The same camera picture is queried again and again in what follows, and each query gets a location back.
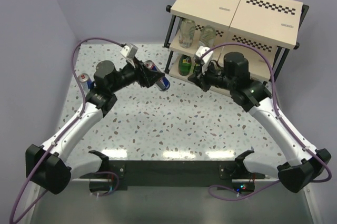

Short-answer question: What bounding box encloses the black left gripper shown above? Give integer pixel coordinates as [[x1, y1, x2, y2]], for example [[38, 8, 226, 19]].
[[109, 56, 164, 93]]

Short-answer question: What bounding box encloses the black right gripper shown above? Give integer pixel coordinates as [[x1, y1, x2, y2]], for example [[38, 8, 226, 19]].
[[188, 59, 235, 93]]

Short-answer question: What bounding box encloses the silver blue can back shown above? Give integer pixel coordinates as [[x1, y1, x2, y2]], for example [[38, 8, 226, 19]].
[[144, 60, 170, 91]]

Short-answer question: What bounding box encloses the silver blue can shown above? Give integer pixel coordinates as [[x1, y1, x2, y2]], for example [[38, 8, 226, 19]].
[[144, 60, 170, 91], [77, 73, 94, 93]]

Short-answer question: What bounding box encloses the clear bottle green cap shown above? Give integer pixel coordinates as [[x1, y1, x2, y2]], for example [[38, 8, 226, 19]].
[[199, 25, 216, 48], [179, 18, 196, 48]]

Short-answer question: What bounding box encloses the silver blue can front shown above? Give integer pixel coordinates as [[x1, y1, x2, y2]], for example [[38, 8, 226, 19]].
[[77, 73, 94, 93]]

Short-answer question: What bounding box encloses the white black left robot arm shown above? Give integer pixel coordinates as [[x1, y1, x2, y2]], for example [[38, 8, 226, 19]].
[[25, 60, 165, 195]]

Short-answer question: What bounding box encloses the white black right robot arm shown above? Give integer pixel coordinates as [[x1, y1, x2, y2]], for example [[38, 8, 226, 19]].
[[188, 52, 331, 193]]

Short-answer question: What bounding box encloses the green bottle on shelf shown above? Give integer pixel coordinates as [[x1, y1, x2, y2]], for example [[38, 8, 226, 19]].
[[178, 55, 195, 76]]

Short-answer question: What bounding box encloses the beige three-tier shelf unit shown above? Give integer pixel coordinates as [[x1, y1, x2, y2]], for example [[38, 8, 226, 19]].
[[164, 0, 309, 83]]

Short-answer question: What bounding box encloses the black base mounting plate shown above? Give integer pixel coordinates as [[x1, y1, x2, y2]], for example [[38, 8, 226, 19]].
[[80, 160, 265, 194]]

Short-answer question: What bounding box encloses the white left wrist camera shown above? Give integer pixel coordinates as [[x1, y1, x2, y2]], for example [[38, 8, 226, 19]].
[[120, 43, 138, 60]]

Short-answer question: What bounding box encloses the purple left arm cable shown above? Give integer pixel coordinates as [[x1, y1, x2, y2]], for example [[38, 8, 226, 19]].
[[9, 37, 127, 217]]

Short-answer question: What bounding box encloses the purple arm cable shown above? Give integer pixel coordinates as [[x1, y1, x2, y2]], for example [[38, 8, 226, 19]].
[[9, 37, 127, 217], [200, 42, 332, 200]]

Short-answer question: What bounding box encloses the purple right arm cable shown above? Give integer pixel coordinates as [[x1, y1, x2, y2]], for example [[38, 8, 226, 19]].
[[200, 42, 332, 200]]

